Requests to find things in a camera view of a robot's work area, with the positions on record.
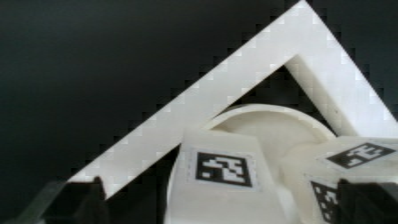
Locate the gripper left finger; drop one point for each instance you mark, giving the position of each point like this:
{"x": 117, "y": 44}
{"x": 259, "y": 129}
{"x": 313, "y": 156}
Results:
{"x": 66, "y": 204}

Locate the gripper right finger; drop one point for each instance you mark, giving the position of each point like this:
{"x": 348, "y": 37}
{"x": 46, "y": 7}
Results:
{"x": 366, "y": 203}

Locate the white stool leg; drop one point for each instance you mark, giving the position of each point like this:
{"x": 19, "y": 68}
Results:
{"x": 352, "y": 158}
{"x": 220, "y": 187}

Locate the white round stool seat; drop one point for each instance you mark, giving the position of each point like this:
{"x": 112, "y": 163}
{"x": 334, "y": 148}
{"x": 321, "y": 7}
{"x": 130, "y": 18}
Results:
{"x": 284, "y": 129}

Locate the white right fence bar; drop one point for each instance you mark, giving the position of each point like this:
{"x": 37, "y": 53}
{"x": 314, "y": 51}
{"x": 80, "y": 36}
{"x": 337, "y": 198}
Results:
{"x": 332, "y": 81}

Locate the white fence bar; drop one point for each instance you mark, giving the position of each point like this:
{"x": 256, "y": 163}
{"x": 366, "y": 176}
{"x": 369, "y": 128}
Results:
{"x": 332, "y": 81}
{"x": 199, "y": 103}

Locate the white front fence bar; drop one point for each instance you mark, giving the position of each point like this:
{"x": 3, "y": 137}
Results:
{"x": 199, "y": 103}

